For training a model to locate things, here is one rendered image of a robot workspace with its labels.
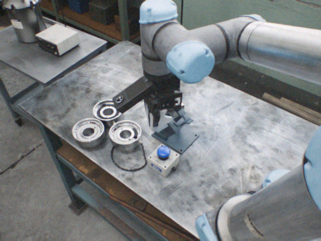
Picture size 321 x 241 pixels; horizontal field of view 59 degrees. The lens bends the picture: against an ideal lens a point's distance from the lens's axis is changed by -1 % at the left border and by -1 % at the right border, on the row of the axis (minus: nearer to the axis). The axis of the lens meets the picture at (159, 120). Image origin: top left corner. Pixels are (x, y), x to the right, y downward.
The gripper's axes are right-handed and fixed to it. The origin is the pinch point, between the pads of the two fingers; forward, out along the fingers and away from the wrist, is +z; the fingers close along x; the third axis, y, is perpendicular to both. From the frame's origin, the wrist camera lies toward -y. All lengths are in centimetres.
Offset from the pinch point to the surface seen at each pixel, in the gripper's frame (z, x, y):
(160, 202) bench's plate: 14.6, -14.9, -2.9
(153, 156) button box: 10.2, -2.6, -0.3
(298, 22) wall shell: 35, 87, 137
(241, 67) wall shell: 86, 113, 120
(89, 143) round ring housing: 11.8, 10.7, -17.4
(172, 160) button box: 10.1, -5.9, 4.5
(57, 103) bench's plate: 14.8, 37.5, -25.0
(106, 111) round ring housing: 13.1, 24.7, -8.8
